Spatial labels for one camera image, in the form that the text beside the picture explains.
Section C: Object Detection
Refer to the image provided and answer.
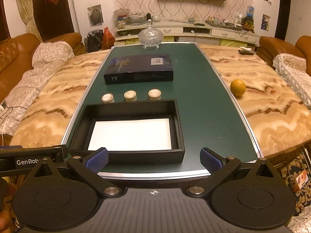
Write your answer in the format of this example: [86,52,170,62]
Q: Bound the orange fruit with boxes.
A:
[230,79,246,97]

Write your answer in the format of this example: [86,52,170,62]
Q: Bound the round tin red label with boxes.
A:
[148,88,161,100]
[101,93,114,104]

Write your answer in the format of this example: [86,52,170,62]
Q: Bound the blue water bottle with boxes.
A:
[246,6,254,18]

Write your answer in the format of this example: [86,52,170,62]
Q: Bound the white lace cover right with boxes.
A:
[273,53,311,110]

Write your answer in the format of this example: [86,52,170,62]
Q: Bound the beige curtain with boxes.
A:
[16,0,43,42]

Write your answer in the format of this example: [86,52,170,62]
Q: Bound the open black box white liner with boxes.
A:
[69,100,185,165]

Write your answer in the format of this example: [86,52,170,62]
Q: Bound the brown leather sofa left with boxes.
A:
[0,32,85,100]

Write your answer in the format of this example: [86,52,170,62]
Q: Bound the round cream tin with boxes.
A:
[124,90,137,102]

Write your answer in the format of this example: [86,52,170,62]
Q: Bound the patterned floral rug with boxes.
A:
[265,143,310,216]

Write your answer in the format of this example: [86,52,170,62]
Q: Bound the red plastic bag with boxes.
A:
[101,27,115,50]

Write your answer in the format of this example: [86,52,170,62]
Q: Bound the brown leather armchair right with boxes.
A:
[256,36,311,75]

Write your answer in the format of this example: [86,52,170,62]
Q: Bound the crystal glass lidded bowl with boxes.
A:
[138,19,164,49]

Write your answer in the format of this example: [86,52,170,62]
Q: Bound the black remote control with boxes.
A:
[238,50,254,55]

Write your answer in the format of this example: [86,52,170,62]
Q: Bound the white TV cabinet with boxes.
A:
[114,21,260,46]

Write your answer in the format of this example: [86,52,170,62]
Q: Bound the person's left hand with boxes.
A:
[0,178,17,233]

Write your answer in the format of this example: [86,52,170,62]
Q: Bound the dark blue box lid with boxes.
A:
[103,54,174,85]

